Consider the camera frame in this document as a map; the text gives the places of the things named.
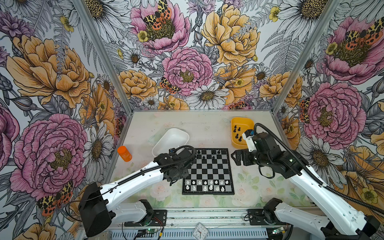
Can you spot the white plastic tray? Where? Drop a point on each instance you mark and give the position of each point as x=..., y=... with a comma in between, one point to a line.
x=173, y=138

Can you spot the yellow plastic tray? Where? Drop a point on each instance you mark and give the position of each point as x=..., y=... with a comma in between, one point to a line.
x=245, y=124

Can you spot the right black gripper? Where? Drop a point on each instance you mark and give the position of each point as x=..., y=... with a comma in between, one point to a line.
x=245, y=152

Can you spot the black and silver chessboard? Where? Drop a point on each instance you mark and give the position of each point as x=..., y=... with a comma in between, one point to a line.
x=210, y=174

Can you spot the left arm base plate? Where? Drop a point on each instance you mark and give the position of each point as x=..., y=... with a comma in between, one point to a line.
x=158, y=219

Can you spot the small white clock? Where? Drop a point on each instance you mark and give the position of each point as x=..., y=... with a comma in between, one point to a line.
x=200, y=232

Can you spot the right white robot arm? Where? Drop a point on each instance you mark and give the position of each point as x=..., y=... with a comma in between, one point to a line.
x=340, y=220

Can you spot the aluminium front rail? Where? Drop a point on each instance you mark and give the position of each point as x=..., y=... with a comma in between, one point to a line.
x=189, y=218

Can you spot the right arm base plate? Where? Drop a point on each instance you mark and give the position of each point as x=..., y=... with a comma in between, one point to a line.
x=255, y=216

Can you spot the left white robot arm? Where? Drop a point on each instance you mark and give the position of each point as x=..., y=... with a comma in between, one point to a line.
x=100, y=206

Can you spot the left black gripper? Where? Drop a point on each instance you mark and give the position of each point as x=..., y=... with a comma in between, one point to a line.
x=184, y=174

